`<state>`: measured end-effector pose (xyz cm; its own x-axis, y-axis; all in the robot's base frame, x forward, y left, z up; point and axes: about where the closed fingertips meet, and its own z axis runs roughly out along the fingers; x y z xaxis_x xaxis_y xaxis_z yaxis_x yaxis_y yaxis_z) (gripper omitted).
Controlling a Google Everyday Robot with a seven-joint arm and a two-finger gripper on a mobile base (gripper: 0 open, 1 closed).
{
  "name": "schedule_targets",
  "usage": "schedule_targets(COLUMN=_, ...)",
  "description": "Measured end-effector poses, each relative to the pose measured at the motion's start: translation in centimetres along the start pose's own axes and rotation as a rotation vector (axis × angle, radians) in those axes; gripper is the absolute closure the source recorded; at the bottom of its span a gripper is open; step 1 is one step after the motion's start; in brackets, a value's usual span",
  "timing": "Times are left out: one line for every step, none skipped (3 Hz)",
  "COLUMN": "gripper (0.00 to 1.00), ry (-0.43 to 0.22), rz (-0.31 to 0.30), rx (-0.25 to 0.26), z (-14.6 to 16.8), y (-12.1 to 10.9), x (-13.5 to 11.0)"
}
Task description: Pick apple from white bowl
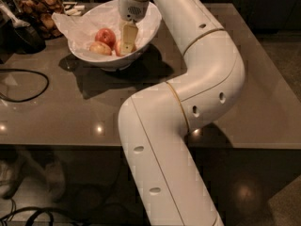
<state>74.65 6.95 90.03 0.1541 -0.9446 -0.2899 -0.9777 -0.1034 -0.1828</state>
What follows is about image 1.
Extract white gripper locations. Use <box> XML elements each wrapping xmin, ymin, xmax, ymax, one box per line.
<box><xmin>119</xmin><ymin>0</ymin><xmax>150</xmax><ymax>56</ymax></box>

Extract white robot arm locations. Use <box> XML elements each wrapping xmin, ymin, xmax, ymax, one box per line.
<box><xmin>119</xmin><ymin>0</ymin><xmax>246</xmax><ymax>226</ymax></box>

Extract red apple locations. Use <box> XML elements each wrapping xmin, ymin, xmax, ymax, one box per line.
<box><xmin>95</xmin><ymin>27</ymin><xmax>116</xmax><ymax>48</ymax></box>

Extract white bowl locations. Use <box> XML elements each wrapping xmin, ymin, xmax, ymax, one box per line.
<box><xmin>68</xmin><ymin>0</ymin><xmax>162</xmax><ymax>72</ymax></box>

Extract small white items behind bowl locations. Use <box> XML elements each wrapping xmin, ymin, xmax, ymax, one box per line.
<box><xmin>64</xmin><ymin>4</ymin><xmax>86</xmax><ymax>16</ymax></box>

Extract white crumpled paper liner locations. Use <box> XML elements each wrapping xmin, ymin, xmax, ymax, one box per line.
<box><xmin>52</xmin><ymin>0</ymin><xmax>162</xmax><ymax>49</ymax></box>

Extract glass jar of cookies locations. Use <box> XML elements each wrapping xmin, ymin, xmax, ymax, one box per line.
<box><xmin>14</xmin><ymin>0</ymin><xmax>65</xmax><ymax>40</ymax></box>

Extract black round appliance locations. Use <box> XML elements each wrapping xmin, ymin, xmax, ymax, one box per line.
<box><xmin>0</xmin><ymin>2</ymin><xmax>46</xmax><ymax>54</ymax></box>

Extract black cable on table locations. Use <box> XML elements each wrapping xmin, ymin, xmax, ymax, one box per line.
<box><xmin>0</xmin><ymin>68</ymin><xmax>50</xmax><ymax>104</ymax></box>

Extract black cables on floor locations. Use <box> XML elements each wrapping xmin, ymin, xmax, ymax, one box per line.
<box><xmin>0</xmin><ymin>198</ymin><xmax>130</xmax><ymax>226</ymax></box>

